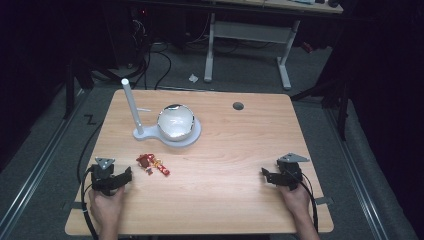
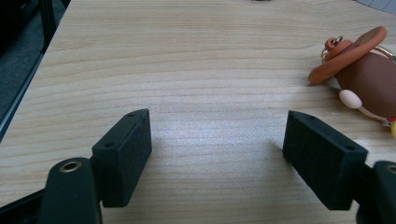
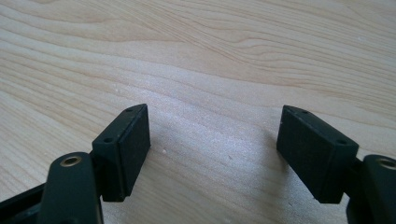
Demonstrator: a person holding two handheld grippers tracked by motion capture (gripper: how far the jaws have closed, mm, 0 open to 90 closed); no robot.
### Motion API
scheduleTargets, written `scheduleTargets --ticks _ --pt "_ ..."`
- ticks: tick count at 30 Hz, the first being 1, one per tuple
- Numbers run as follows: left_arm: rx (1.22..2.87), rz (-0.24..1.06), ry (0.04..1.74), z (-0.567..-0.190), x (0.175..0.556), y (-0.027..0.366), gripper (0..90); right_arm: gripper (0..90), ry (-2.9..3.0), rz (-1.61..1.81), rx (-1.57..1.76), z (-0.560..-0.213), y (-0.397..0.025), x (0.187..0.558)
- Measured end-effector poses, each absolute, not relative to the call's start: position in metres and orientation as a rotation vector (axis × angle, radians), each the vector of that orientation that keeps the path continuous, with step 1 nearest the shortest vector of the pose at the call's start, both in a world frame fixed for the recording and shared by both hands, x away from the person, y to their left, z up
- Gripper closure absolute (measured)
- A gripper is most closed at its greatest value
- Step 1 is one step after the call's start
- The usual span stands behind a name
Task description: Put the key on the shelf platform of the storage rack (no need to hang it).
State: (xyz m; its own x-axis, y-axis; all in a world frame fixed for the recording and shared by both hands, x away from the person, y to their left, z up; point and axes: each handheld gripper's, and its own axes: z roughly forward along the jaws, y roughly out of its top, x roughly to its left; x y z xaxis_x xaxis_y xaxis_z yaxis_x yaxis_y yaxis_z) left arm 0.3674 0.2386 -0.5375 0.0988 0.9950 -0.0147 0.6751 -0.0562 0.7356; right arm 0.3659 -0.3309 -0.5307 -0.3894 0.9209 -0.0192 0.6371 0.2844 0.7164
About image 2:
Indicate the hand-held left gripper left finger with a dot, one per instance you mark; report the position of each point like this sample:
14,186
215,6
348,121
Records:
121,161

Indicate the grey cloth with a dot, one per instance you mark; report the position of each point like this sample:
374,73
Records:
378,3

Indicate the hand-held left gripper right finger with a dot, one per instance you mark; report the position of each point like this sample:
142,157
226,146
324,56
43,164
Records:
323,161

